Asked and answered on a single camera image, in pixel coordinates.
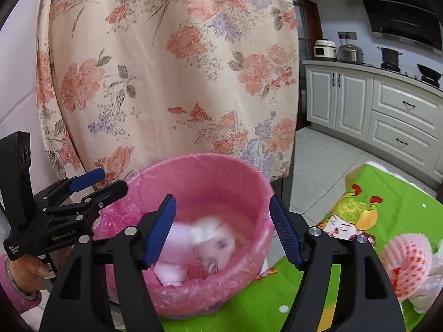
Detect white rice cooker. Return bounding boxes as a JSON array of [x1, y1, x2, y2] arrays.
[[313, 39, 338, 59]]

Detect black gas stove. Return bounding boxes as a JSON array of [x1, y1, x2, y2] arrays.
[[372, 63, 443, 89]]

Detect black wok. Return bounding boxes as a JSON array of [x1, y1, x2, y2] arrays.
[[417, 63, 443, 84]]

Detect person's left hand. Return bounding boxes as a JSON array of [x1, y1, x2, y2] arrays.
[[7, 254, 52, 293]]

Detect black cooking pot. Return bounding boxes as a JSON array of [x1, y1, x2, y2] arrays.
[[377, 46, 404, 70]]

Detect pink-lined trash bin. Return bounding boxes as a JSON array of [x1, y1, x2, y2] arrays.
[[92, 152, 275, 320]]

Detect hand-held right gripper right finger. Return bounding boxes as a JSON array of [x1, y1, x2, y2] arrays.
[[269, 194, 406, 332]]

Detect wooden glass door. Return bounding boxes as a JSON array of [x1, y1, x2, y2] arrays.
[[284, 0, 324, 132]]

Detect white base cabinets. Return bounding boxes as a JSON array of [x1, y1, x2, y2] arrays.
[[301, 59, 443, 191]]

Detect black range hood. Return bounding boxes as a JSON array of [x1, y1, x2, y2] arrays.
[[355, 0, 443, 51]]

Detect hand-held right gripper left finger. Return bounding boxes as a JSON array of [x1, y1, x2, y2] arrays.
[[38, 194, 177, 332]]

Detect floral curtain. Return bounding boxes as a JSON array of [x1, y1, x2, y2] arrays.
[[35, 0, 300, 194]]

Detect silver pressure cooker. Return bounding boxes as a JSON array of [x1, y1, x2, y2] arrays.
[[337, 43, 365, 65]]

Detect white plastic bag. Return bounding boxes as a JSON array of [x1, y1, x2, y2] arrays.
[[405, 249, 443, 315]]

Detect green printed tablecloth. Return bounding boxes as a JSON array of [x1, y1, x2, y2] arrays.
[[152, 162, 443, 332]]

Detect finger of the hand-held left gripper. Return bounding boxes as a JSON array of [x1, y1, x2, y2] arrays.
[[42, 180, 128, 230], [33, 168, 106, 215]]

